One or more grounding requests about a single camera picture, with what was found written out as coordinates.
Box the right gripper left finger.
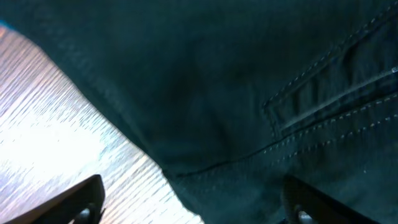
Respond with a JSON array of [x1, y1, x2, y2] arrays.
[[4, 174, 105, 224]]

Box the black shorts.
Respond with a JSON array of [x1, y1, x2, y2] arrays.
[[1, 0, 397, 223]]

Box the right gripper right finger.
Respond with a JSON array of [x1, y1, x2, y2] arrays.
[[281, 175, 377, 224]]

